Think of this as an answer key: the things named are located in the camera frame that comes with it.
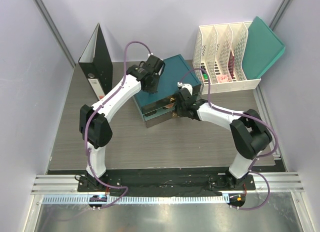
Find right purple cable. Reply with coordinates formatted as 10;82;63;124
177;68;280;211

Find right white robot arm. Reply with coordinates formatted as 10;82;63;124
174;83;272;190

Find teal makeup drawer organizer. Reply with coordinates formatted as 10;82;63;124
133;54;202;128

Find orange round powder puff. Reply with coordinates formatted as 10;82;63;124
163;104;174;110

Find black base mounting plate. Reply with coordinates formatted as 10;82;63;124
74;167;256;197

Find teal folder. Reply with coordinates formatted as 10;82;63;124
242;16;286;80

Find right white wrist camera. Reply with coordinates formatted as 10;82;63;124
177;82;193;95

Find white slotted cable duct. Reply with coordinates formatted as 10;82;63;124
42;194;230;205

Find black lever arch binder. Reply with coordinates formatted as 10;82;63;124
78;23;113;100

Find pink sticky notes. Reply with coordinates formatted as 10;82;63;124
216;74;231;83

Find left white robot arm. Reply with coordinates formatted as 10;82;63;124
79;54;166;192

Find green black marker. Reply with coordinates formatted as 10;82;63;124
200;65;209;83

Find dark red booklet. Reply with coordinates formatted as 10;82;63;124
228;49;235;80

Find white mesh file organizer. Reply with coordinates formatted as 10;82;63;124
192;21;261;95

